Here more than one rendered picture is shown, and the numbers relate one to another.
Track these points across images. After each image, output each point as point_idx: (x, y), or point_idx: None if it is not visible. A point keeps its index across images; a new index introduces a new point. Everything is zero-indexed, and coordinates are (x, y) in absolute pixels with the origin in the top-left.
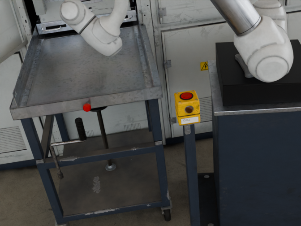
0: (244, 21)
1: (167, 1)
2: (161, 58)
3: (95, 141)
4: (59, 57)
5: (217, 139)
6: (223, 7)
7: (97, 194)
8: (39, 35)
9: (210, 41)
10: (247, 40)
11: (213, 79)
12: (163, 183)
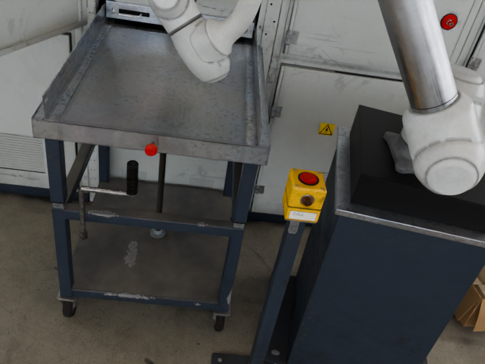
0: (434, 92)
1: (304, 24)
2: (270, 100)
3: (144, 188)
4: (128, 60)
5: (325, 245)
6: (409, 62)
7: (130, 268)
8: (105, 18)
9: (344, 97)
10: (429, 123)
11: (342, 157)
12: (227, 281)
